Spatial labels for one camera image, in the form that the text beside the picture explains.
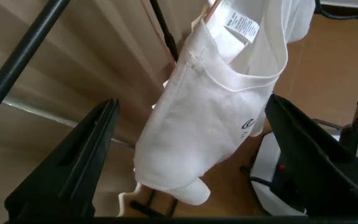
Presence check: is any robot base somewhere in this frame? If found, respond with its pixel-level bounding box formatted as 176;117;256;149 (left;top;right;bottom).
239;90;358;217

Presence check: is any beige curtain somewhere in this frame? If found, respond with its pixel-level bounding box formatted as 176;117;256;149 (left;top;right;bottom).
0;0;217;218

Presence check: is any pink clothes hanger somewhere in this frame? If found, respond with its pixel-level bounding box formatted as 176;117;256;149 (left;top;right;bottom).
203;0;223;25

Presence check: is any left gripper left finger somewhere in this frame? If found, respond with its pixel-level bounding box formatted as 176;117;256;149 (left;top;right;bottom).
4;98;121;218

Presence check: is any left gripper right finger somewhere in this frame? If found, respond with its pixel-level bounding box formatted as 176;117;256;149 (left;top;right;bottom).
264;93;358;217

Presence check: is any white printed sleeveless top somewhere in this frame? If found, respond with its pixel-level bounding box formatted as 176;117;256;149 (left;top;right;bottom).
133;0;317;207

